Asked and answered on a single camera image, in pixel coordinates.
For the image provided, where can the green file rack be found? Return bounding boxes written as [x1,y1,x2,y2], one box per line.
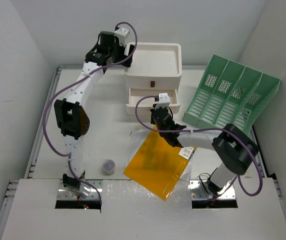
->
[183,55,281,135]

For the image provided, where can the metal base plate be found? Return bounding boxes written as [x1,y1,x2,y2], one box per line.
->
[56,180,103,201]
[189,178,237,201]

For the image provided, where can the white drawer cabinet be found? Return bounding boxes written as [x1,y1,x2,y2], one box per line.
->
[125,42,182,115]

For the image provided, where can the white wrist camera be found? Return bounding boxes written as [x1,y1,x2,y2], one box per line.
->
[154,93,170,109]
[114,27,130,47]

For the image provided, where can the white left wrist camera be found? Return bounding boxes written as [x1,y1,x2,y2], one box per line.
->
[114,27,130,47]

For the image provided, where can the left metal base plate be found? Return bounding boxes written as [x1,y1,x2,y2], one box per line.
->
[56,180,103,201]

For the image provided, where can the small clear pin jar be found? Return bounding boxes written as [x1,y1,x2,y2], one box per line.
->
[102,159,115,175]

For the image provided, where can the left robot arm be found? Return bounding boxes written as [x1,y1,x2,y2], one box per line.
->
[54,27,135,191]

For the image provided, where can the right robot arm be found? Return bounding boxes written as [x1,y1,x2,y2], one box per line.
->
[151,107,260,196]

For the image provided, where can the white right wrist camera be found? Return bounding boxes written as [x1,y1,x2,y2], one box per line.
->
[154,93,170,109]

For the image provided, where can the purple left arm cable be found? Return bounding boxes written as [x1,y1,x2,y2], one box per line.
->
[42,21,138,208]

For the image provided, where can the clear zip document pouch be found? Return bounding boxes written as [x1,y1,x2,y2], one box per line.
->
[125,126,193,183]

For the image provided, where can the yellow clip file folder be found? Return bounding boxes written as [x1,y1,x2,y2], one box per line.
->
[123,129,197,201]

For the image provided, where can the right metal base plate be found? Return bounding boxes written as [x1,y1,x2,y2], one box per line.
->
[189,178,237,201]

